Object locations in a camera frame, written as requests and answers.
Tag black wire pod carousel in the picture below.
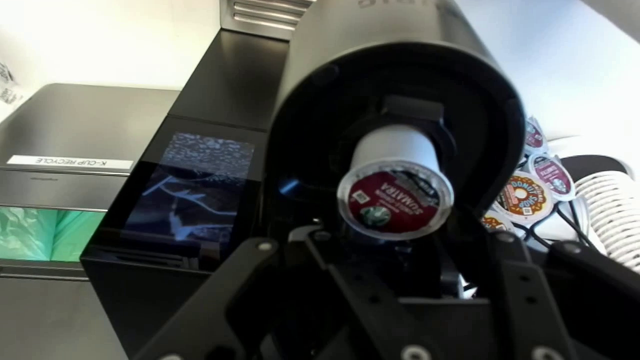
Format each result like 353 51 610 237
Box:
478 113 603 259

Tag maroon lid coffee pod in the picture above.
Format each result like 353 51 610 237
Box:
522 117 548 154
529 153 577 203

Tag white ribbed paper cups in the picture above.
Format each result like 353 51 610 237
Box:
558 154 640 276

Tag green tea packets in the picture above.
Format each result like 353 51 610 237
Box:
0 206 109 264

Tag white coffee pod maroon lid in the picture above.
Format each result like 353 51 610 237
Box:
335 124 457 242

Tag black silver Keurig coffee maker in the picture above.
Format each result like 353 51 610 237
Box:
79 0 529 358

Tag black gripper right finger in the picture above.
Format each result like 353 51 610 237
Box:
478 232 640 360

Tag orange donut lid coffee pod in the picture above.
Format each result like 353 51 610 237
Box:
494 169 557 223

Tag grey metal tea box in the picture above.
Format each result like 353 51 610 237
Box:
0 82 183 360

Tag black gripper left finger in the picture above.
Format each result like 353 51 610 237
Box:
133 228 436 360

